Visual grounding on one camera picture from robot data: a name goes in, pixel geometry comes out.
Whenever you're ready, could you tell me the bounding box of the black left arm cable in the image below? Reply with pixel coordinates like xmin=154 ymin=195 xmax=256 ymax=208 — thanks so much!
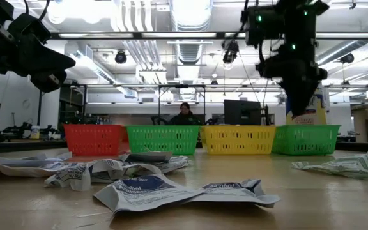
xmin=22 ymin=0 xmax=51 ymax=20

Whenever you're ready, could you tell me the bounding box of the Lysol wipes canister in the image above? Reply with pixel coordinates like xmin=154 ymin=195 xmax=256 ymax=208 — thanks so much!
xmin=285 ymin=83 xmax=328 ymax=126

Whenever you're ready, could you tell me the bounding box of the black workstation frame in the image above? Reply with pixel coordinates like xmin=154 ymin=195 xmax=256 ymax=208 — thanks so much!
xmin=35 ymin=82 xmax=287 ymax=126

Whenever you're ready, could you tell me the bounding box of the person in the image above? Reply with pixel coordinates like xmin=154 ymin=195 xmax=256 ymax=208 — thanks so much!
xmin=168 ymin=102 xmax=203 ymax=126

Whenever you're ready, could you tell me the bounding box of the black hanging camera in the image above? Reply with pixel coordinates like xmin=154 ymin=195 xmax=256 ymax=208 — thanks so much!
xmin=114 ymin=50 xmax=128 ymax=65
xmin=339 ymin=52 xmax=355 ymax=65
xmin=222 ymin=40 xmax=240 ymax=65

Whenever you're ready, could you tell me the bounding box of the green plastic slotted basket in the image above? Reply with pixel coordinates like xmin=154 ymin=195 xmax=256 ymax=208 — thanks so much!
xmin=126 ymin=125 xmax=201 ymax=156
xmin=272 ymin=124 xmax=341 ymax=157

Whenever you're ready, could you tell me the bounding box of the yellow plastic slotted basket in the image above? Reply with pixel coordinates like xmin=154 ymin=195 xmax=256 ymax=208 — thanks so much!
xmin=199 ymin=125 xmax=277 ymax=156

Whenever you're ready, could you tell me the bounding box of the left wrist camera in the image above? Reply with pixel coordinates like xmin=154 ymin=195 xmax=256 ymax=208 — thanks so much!
xmin=6 ymin=12 xmax=52 ymax=45

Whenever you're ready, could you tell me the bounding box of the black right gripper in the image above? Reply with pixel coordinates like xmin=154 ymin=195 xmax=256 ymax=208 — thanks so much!
xmin=256 ymin=47 xmax=328 ymax=116

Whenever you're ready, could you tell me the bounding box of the red plastic slotted basket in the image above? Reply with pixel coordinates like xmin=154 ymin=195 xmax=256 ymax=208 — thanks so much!
xmin=63 ymin=124 xmax=129 ymax=157

